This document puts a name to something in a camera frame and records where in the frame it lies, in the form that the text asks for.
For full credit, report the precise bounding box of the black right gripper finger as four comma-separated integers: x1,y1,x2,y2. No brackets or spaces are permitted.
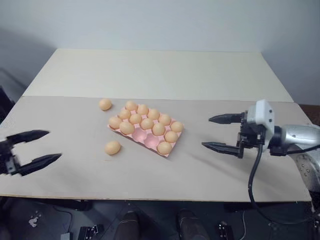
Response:
201,141,244,159
208,111,248,125

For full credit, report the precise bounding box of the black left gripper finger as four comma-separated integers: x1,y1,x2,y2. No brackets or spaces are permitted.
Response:
6,129,51,146
18,152,63,177

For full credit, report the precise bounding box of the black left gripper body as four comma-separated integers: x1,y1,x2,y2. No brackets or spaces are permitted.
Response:
0,139,24,177

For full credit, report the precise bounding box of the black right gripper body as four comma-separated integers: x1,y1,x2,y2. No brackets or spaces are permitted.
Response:
236,116,270,152

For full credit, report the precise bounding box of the beige egg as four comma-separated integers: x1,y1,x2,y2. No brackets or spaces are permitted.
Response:
117,109,132,120
170,121,185,133
104,140,122,156
136,104,150,116
125,100,138,112
140,118,155,130
164,130,179,144
119,121,135,136
147,108,161,121
108,116,123,130
152,122,166,137
158,113,172,126
156,141,173,155
98,98,113,111
129,113,143,125

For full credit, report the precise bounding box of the pink egg tray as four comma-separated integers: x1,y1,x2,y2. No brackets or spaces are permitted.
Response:
107,105,186,159

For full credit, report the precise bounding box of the dark chair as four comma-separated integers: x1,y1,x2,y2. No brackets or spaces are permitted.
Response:
0,66,26,124

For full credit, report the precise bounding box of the white floor scrap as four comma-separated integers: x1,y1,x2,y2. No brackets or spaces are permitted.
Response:
28,211,43,228

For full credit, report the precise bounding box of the brown furniture piece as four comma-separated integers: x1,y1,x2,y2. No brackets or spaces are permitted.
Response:
299,103,320,126

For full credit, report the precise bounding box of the dark rounded shape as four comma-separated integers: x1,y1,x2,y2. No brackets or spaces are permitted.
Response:
175,208,210,240

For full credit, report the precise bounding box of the small black floor box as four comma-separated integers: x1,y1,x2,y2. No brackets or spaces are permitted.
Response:
215,221,235,240
78,223,105,240

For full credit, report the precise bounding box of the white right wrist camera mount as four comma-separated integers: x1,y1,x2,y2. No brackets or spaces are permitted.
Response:
245,98,276,131

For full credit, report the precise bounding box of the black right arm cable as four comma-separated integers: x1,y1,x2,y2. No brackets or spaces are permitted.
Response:
247,141,320,226

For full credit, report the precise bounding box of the black table frame bar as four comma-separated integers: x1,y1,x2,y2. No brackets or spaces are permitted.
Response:
223,201,311,214
0,196,92,212

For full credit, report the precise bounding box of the thin white floor cable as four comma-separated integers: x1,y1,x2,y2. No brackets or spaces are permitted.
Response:
240,211,248,236

